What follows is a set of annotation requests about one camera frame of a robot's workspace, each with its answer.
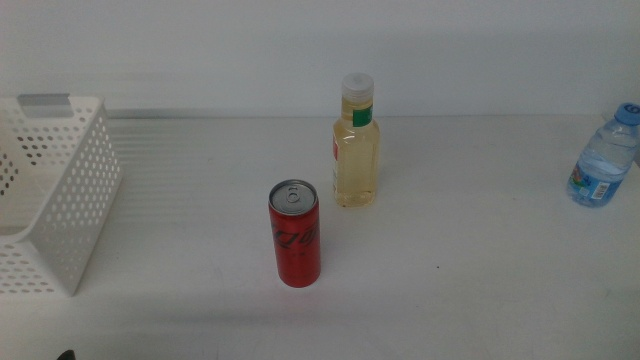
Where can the yellow liquid plastic bottle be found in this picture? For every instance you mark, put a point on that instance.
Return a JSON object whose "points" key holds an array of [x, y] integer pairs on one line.
{"points": [[356, 165]]}

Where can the white perforated plastic basket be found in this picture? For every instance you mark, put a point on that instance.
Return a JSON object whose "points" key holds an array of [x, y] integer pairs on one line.
{"points": [[87, 102]]}

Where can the water bottle with blue cap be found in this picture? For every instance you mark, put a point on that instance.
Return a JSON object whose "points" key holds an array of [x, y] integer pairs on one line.
{"points": [[600, 165]]}

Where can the red soda can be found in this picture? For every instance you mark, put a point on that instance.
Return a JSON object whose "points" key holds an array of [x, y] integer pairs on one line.
{"points": [[295, 240]]}

